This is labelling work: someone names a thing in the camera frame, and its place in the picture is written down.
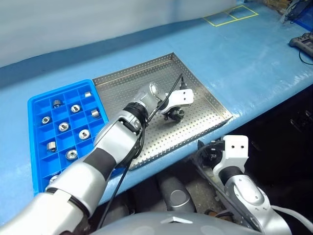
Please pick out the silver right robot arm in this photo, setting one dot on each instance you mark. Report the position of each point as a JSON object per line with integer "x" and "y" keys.
{"x": 247, "y": 195}

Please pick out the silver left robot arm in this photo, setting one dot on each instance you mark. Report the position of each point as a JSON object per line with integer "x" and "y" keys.
{"x": 115, "y": 139}

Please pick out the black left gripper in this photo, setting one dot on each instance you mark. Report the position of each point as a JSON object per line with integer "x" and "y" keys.
{"x": 171, "y": 115}

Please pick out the yellow tape marking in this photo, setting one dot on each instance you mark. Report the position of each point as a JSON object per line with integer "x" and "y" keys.
{"x": 237, "y": 20}

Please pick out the blue compartment tray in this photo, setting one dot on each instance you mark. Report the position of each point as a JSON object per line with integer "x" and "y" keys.
{"x": 73, "y": 95}

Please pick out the grey rounded housing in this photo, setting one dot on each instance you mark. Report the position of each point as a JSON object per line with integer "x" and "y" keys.
{"x": 178, "y": 195}

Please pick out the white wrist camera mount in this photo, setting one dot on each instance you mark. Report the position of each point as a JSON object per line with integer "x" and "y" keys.
{"x": 236, "y": 147}
{"x": 182, "y": 96}

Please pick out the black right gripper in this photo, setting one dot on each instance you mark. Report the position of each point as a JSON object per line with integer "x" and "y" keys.
{"x": 215, "y": 153}

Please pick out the grey handheld controller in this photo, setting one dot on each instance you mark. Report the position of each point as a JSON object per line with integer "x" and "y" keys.
{"x": 303, "y": 42}

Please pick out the perforated steel tray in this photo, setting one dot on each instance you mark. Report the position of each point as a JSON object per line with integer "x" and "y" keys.
{"x": 171, "y": 137}

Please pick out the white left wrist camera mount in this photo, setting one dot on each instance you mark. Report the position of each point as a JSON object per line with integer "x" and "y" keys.
{"x": 182, "y": 96}

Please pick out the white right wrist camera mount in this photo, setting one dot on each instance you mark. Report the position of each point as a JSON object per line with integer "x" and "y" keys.
{"x": 236, "y": 147}

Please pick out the blue storage bin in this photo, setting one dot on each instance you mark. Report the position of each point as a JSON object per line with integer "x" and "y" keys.
{"x": 305, "y": 14}

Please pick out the silver robot torso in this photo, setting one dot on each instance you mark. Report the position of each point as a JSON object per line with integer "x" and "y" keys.
{"x": 146, "y": 225}

